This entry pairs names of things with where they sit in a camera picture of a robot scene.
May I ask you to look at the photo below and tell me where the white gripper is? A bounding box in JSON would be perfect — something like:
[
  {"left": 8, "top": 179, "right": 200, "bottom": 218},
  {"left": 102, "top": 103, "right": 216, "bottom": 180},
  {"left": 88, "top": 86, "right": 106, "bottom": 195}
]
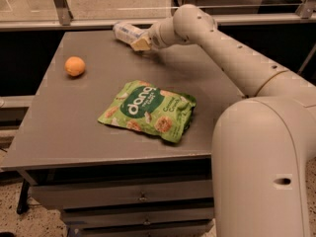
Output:
[{"left": 130, "top": 18, "right": 185, "bottom": 51}]

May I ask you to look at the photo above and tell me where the clear plastic water bottle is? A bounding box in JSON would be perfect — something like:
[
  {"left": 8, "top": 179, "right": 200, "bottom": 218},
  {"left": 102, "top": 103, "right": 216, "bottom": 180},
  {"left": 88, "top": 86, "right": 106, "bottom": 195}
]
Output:
[{"left": 113, "top": 22, "right": 145, "bottom": 44}]

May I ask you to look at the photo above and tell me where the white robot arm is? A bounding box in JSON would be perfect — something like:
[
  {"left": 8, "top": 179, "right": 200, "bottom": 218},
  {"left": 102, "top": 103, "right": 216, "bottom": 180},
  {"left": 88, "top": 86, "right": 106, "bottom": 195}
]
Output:
[{"left": 131, "top": 5, "right": 316, "bottom": 237}]

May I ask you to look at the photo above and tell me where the green snack chip bag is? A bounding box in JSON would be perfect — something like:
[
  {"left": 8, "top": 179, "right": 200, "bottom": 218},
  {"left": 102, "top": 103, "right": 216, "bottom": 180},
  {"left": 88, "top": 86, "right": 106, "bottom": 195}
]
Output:
[{"left": 98, "top": 80, "right": 197, "bottom": 143}]

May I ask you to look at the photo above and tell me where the orange fruit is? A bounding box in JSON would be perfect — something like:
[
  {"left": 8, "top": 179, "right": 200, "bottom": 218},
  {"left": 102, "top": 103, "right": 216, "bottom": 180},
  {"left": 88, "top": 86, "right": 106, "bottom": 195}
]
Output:
[{"left": 64, "top": 56, "right": 86, "bottom": 77}]

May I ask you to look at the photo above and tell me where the grey drawer cabinet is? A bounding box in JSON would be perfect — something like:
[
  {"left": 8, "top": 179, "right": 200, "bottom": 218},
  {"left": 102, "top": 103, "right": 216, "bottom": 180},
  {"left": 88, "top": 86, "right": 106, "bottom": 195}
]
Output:
[{"left": 3, "top": 31, "right": 241, "bottom": 237}]

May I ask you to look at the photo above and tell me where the grey metal railing frame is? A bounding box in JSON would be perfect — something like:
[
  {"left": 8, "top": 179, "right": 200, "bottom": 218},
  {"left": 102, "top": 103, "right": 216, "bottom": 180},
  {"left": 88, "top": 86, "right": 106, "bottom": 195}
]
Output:
[{"left": 0, "top": 0, "right": 316, "bottom": 32}]

